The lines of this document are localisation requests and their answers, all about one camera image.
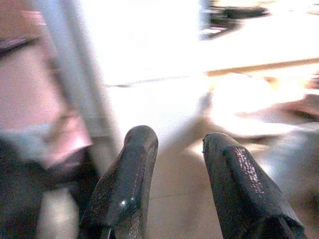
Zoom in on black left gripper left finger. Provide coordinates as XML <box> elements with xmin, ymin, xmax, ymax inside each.
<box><xmin>80</xmin><ymin>125</ymin><xmax>159</xmax><ymax>239</ymax></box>

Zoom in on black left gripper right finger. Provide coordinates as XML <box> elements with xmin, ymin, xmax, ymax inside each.
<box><xmin>203</xmin><ymin>132</ymin><xmax>309</xmax><ymax>239</ymax></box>

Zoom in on dark cloth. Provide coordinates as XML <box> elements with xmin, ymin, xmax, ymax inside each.
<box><xmin>0</xmin><ymin>139</ymin><xmax>100</xmax><ymax>239</ymax></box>

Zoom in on pink cloth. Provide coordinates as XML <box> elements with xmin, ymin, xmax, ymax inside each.
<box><xmin>0</xmin><ymin>7</ymin><xmax>93</xmax><ymax>170</ymax></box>

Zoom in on black blurred object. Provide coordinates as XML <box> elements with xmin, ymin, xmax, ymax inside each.
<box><xmin>199</xmin><ymin>2</ymin><xmax>271</xmax><ymax>40</ymax></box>

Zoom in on grey metal post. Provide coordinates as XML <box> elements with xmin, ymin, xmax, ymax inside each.
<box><xmin>37</xmin><ymin>0</ymin><xmax>122</xmax><ymax>150</ymax></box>

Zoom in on light wooden rail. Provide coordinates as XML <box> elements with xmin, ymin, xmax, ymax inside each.
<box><xmin>204</xmin><ymin>57</ymin><xmax>319</xmax><ymax>77</ymax></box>

